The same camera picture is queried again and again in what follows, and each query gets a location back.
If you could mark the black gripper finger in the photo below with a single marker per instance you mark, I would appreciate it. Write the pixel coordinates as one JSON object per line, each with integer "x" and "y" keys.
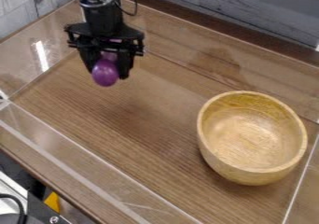
{"x": 125, "y": 59}
{"x": 89, "y": 55}

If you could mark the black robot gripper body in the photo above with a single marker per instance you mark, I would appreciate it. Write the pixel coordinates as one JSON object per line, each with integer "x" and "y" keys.
{"x": 103, "y": 30}

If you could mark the purple toy eggplant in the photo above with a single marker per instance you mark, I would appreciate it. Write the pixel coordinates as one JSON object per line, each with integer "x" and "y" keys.
{"x": 104, "y": 72}

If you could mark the brown wooden bowl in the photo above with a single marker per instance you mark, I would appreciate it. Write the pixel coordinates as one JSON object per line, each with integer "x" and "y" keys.
{"x": 251, "y": 137}

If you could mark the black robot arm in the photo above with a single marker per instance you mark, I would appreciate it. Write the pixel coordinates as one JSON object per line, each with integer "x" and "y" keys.
{"x": 107, "y": 42}

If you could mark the clear acrylic table barrier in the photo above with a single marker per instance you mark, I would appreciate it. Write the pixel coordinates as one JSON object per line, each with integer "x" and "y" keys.
{"x": 111, "y": 151}

